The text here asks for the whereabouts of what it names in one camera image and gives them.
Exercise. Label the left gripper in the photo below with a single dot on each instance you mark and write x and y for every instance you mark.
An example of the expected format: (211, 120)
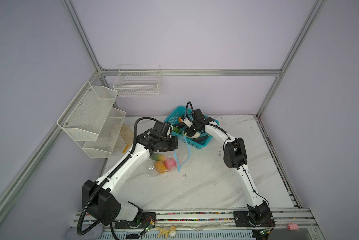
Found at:
(174, 144)

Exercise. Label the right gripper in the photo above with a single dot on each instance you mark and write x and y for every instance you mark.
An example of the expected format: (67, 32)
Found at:
(189, 133)

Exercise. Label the clear zip top bag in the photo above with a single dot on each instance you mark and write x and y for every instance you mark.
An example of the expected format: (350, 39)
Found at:
(181, 155)

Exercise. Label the yellow toy mango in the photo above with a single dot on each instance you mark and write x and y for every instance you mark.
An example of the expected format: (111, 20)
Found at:
(160, 167)

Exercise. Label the pink toy fruit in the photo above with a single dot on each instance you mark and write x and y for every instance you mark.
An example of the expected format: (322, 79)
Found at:
(170, 163)

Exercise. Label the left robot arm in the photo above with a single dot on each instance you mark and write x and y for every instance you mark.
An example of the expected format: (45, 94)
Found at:
(99, 203)

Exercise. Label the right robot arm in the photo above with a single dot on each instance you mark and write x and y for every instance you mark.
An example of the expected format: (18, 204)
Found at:
(235, 157)

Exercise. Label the dark toy eggplant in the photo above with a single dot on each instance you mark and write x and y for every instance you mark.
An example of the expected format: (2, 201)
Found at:
(200, 139)

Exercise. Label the teal plastic basket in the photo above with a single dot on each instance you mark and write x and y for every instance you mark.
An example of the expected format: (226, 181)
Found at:
(180, 128)

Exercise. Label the white mesh lower shelf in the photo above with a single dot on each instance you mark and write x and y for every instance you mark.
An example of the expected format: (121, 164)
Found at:
(103, 147)

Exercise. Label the white mesh shelf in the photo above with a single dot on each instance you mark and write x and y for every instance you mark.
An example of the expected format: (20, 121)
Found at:
(103, 147)
(84, 118)

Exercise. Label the white mesh upper shelf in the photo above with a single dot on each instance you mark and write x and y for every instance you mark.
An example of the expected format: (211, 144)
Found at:
(84, 118)

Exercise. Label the wooden toy figure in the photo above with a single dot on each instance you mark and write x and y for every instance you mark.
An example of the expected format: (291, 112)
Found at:
(170, 232)

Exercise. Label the pink toy pig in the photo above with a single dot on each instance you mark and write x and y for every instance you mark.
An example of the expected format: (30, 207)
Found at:
(293, 226)

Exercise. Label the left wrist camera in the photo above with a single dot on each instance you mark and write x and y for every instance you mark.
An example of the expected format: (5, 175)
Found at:
(160, 129)

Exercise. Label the white wire basket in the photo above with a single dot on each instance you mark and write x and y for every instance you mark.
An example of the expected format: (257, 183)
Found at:
(138, 81)

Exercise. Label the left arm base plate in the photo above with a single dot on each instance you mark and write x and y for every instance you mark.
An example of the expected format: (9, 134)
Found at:
(141, 221)

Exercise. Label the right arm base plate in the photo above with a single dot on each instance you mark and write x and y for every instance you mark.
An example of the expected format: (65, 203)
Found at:
(250, 219)

